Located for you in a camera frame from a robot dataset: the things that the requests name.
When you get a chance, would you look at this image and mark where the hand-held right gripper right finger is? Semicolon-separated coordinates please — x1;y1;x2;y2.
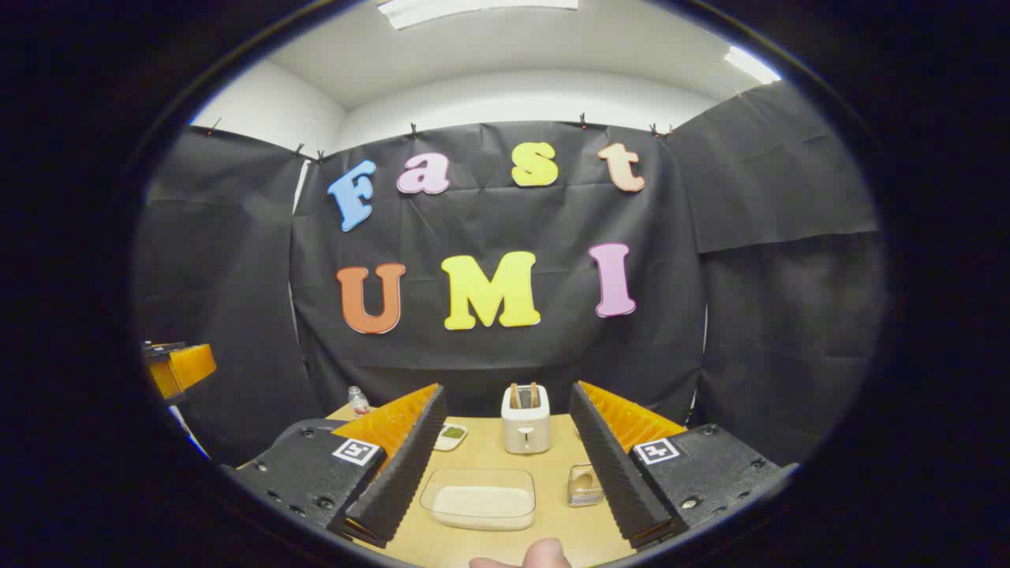
569;381;799;551

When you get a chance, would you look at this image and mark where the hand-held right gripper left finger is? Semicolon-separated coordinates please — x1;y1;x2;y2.
223;383;447;549

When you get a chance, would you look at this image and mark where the clear chopstick holder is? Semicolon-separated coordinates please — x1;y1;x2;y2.
567;464;607;507

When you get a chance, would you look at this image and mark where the clear glass dish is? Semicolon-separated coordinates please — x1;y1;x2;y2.
419;468;537;532

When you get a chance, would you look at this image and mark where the white toaster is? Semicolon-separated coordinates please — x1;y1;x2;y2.
501;383;552;455

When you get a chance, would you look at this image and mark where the black backdrop cloth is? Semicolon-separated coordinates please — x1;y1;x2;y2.
134;79;888;466

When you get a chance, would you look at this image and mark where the ceiling light panel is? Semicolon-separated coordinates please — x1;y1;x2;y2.
724;46;782;85

